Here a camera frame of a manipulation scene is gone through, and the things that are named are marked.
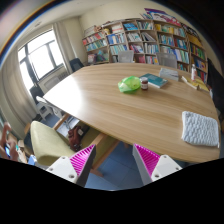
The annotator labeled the clear plastic bottle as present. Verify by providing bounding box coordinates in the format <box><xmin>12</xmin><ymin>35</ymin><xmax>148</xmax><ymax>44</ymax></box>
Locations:
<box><xmin>191</xmin><ymin>64</ymin><xmax>196</xmax><ymax>82</ymax></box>

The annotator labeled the beige window curtain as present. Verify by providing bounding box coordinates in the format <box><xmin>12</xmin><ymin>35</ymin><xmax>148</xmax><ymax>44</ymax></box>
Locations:
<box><xmin>0</xmin><ymin>47</ymin><xmax>37</xmax><ymax>138</ymax></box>

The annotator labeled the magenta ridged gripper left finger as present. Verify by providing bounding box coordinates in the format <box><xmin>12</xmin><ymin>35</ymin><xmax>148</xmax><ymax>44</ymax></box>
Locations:
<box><xmin>47</xmin><ymin>144</ymin><xmax>96</xmax><ymax>187</ymax></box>

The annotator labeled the white plastic chair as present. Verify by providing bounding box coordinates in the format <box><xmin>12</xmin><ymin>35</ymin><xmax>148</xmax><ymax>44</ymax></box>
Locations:
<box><xmin>36</xmin><ymin>96</ymin><xmax>62</xmax><ymax>119</ymax></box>

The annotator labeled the dark office chair by window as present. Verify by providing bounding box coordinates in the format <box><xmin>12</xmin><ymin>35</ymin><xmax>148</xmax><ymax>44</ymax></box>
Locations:
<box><xmin>70</xmin><ymin>58</ymin><xmax>83</xmax><ymax>72</ymax></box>

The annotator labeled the grey chair behind table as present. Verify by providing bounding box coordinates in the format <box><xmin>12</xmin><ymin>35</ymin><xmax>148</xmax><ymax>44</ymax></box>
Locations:
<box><xmin>118</xmin><ymin>50</ymin><xmax>134</xmax><ymax>63</ymax></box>
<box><xmin>156</xmin><ymin>52</ymin><xmax>177</xmax><ymax>68</ymax></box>

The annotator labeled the teal hardcover book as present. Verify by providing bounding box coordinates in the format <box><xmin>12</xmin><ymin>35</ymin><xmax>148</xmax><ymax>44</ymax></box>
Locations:
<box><xmin>140</xmin><ymin>73</ymin><xmax>168</xmax><ymax>88</ymax></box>

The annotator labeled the yellow book on table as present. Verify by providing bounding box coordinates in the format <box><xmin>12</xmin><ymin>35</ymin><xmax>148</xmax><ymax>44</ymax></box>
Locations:
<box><xmin>181</xmin><ymin>76</ymin><xmax>209</xmax><ymax>92</ymax></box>

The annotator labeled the grey stack of papers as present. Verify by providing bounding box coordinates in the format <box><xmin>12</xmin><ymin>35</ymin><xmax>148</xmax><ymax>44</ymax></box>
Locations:
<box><xmin>159</xmin><ymin>68</ymin><xmax>179</xmax><ymax>81</ymax></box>

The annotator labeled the grey chair behind table left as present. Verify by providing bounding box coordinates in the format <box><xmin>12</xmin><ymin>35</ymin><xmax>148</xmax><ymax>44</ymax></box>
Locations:
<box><xmin>118</xmin><ymin>50</ymin><xmax>134</xmax><ymax>63</ymax></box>

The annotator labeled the green cushioned wooden chair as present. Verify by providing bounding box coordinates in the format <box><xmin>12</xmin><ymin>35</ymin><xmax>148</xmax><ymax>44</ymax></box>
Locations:
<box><xmin>30</xmin><ymin>121</ymin><xmax>119</xmax><ymax>176</ymax></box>

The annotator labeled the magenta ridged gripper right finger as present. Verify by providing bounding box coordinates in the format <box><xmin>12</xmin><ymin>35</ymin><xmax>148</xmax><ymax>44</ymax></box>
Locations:
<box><xmin>133</xmin><ymin>144</ymin><xmax>182</xmax><ymax>185</ymax></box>

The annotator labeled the light grey quilted towel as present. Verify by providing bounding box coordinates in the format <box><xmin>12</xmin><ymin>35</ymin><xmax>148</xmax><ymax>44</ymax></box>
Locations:
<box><xmin>181</xmin><ymin>111</ymin><xmax>219</xmax><ymax>147</ymax></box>

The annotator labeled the grey chair behind table right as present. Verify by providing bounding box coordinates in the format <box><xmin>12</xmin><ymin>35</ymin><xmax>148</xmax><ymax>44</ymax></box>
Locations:
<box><xmin>156</xmin><ymin>52</ymin><xmax>177</xmax><ymax>68</ymax></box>

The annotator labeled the window with dark frame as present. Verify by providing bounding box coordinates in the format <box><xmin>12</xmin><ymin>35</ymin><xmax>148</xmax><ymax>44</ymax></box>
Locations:
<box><xmin>18</xmin><ymin>30</ymin><xmax>64</xmax><ymax>90</ymax></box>

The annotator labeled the small jar with red lid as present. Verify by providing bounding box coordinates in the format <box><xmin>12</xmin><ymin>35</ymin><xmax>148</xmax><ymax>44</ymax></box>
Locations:
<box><xmin>140</xmin><ymin>77</ymin><xmax>148</xmax><ymax>90</ymax></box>

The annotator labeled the brown leather bag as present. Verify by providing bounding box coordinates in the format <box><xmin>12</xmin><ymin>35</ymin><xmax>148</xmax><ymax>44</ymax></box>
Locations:
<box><xmin>68</xmin><ymin>125</ymin><xmax>89</xmax><ymax>152</ymax></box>

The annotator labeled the green plastic bag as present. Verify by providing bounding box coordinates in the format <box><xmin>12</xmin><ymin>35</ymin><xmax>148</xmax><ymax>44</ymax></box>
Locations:
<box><xmin>118</xmin><ymin>76</ymin><xmax>141</xmax><ymax>93</ymax></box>

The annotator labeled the white radiator under window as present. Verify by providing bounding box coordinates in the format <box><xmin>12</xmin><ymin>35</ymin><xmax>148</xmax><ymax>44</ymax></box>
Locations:
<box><xmin>39</xmin><ymin>66</ymin><xmax>68</xmax><ymax>93</ymax></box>

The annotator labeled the large wooden bookshelf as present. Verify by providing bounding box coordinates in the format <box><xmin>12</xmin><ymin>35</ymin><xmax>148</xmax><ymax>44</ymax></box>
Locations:
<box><xmin>82</xmin><ymin>19</ymin><xmax>208</xmax><ymax>83</ymax></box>

